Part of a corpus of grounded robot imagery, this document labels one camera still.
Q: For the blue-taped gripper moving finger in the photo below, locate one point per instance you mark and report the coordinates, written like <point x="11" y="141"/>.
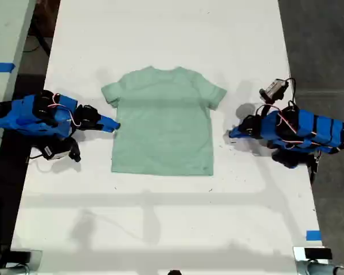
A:
<point x="106" y="129"/>
<point x="240" y="135"/>

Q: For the white side table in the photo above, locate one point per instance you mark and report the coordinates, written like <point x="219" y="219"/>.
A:
<point x="3" y="34"/>

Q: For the metal table clamp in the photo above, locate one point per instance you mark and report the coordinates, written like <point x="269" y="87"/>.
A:
<point x="312" y="253"/>
<point x="25" y="256"/>

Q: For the long blue tape strip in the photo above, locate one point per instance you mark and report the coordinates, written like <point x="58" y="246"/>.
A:
<point x="1" y="67"/>

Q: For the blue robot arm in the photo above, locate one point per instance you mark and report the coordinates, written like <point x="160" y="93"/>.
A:
<point x="312" y="129"/>
<point x="23" y="116"/>

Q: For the grey metal pipe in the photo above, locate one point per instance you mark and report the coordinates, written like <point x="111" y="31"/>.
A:
<point x="8" y="270"/>
<point x="318" y="269"/>

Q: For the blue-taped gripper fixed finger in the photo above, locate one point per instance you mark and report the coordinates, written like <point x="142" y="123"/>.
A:
<point x="239" y="127"/>
<point x="110" y="121"/>

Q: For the black camera stalk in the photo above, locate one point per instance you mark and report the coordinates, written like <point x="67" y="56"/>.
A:
<point x="74" y="150"/>
<point x="267" y="107"/>

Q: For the pale green t-shirt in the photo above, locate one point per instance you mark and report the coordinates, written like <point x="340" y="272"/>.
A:
<point x="163" y="123"/>

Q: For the short blue tape strip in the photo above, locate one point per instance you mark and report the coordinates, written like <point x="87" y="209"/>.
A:
<point x="314" y="235"/>

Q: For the black camera box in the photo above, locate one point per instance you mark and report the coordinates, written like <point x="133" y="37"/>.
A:
<point x="275" y="87"/>
<point x="56" y="151"/>

